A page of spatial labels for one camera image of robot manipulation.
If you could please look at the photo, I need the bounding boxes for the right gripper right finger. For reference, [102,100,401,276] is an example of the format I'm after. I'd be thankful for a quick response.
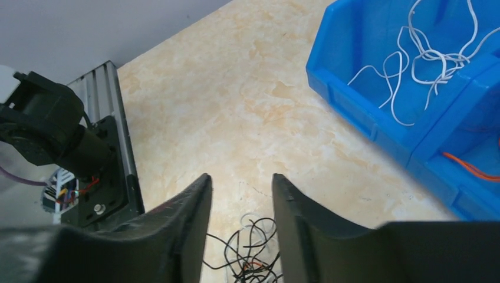
[272,173,499,282]

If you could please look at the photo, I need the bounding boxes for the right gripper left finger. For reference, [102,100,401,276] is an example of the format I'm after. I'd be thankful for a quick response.
[1,173,213,282]

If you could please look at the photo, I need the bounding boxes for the orange cable bundle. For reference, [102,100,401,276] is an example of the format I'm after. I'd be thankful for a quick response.
[202,212,284,283]

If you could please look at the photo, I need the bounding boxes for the orange thin cable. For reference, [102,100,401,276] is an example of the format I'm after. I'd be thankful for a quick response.
[442,136,500,183]

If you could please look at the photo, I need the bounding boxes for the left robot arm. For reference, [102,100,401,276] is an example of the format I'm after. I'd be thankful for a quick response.
[1,71,117,180]

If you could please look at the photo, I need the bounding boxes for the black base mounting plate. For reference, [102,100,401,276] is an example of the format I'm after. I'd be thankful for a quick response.
[61,116,144,231]

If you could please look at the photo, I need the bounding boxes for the blue three-compartment bin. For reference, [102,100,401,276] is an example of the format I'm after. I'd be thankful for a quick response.
[306,1,499,221]

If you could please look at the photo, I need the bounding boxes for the aluminium front rail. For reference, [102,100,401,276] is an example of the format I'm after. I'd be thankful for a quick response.
[66,60,145,219]

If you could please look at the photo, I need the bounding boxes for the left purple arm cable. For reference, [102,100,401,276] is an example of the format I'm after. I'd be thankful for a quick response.
[0,166,51,187]

